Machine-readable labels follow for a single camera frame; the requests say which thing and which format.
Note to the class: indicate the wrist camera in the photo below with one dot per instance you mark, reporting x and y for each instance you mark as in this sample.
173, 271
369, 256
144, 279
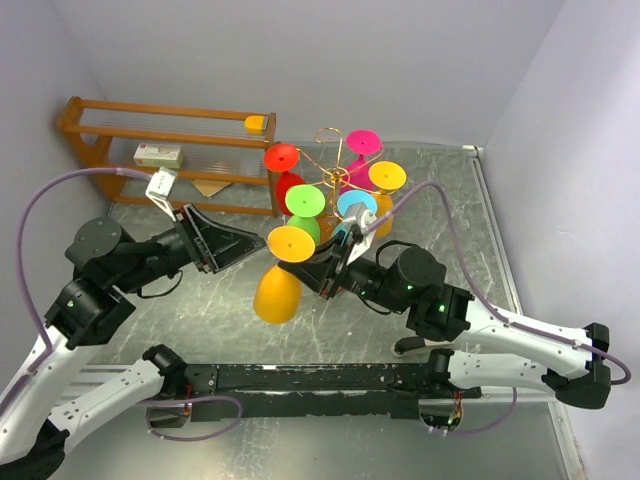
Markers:
360, 225
159, 189

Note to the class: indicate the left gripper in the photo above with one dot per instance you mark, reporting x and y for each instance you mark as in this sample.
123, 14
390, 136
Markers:
217, 247

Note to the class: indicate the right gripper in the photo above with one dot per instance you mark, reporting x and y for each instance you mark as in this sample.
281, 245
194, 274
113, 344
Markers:
313, 271

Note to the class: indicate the green wine glass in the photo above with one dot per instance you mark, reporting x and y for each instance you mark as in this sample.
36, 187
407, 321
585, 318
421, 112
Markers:
305, 202

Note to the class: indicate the orange wine glass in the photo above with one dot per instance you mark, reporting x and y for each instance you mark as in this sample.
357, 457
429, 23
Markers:
278, 293
387, 177

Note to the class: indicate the gold wire glass rack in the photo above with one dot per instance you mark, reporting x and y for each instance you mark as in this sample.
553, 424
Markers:
333, 176

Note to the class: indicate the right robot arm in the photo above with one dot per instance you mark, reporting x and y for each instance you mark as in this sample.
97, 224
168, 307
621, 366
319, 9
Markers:
479, 344

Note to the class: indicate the pink wine glass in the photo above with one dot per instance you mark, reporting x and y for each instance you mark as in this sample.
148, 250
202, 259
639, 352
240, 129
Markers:
364, 143

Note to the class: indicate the blue wine glass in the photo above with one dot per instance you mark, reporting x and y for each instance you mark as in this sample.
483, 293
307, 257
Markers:
347, 199

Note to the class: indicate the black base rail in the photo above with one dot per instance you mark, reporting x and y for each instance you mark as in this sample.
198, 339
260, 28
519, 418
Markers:
322, 390

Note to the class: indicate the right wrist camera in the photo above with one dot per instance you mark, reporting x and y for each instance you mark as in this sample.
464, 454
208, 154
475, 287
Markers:
360, 225

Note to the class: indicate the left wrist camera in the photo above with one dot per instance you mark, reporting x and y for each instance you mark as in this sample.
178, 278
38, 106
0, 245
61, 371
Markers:
159, 189

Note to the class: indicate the wooden shelf rack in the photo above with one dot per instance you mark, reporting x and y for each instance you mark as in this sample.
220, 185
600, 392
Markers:
222, 168

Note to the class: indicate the white box on shelf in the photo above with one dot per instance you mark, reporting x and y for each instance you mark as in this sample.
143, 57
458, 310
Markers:
158, 155

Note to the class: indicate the red wine glass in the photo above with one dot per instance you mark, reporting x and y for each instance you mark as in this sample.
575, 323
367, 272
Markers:
281, 158

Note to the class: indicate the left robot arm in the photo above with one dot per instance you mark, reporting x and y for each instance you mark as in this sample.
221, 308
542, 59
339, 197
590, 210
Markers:
109, 264

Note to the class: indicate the yellow block on shelf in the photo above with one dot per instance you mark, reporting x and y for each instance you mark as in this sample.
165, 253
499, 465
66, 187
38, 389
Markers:
256, 124

